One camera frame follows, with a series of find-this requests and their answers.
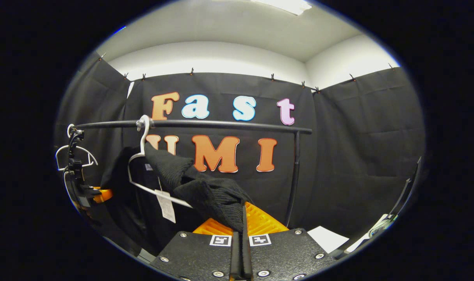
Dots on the row of black cloth clips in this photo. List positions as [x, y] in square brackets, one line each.
[191, 71]

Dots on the black backdrop cloth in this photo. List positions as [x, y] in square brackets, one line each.
[358, 156]

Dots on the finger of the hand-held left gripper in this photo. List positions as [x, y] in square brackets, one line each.
[104, 194]

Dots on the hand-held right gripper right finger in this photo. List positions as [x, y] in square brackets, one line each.
[246, 257]

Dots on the white paper sheet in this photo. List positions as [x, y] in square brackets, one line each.
[326, 239]

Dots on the black knit sweater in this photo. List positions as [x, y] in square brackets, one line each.
[205, 195]

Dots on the white clothes hanger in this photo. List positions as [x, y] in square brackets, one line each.
[91, 158]
[145, 136]

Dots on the ceiling light panel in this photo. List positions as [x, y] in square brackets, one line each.
[287, 4]

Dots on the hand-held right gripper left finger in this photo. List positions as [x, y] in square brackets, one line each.
[236, 257]

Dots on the black clothes rail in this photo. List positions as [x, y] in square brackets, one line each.
[221, 124]

